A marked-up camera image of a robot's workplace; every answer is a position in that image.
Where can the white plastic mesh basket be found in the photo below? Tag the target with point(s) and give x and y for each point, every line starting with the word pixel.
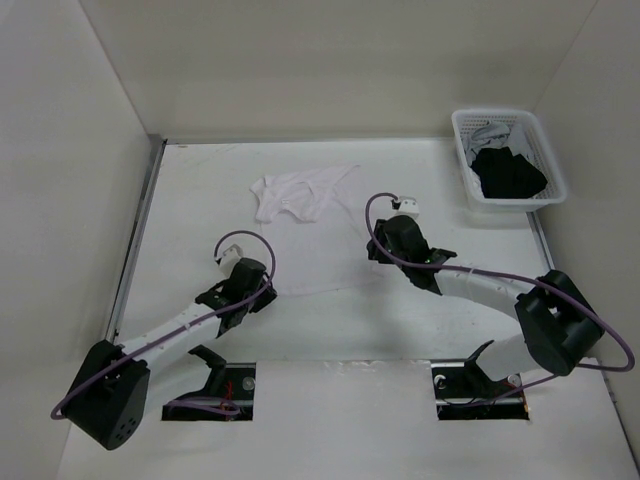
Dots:
pixel 467 120

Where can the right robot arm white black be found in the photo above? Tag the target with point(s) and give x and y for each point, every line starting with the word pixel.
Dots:
pixel 554 335

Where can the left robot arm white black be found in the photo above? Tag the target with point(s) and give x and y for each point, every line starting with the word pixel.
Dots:
pixel 108 396

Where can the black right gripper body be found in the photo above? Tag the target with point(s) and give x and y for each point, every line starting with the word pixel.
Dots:
pixel 388 248

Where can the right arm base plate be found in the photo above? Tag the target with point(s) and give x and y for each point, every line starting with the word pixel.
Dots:
pixel 466 394

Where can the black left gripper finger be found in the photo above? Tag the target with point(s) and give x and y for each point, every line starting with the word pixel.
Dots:
pixel 264 300
pixel 212 296

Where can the grey white tank top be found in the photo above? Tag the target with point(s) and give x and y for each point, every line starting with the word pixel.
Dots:
pixel 497 135

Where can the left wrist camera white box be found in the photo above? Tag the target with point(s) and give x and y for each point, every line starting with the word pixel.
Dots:
pixel 227 260

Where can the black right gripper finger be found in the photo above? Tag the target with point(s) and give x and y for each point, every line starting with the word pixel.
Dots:
pixel 439 255
pixel 376 247

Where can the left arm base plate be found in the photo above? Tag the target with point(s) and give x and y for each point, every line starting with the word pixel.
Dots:
pixel 223 389

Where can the black tank top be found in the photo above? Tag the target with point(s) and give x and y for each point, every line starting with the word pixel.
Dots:
pixel 503 175

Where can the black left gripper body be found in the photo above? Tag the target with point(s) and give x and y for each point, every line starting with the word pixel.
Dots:
pixel 253 294

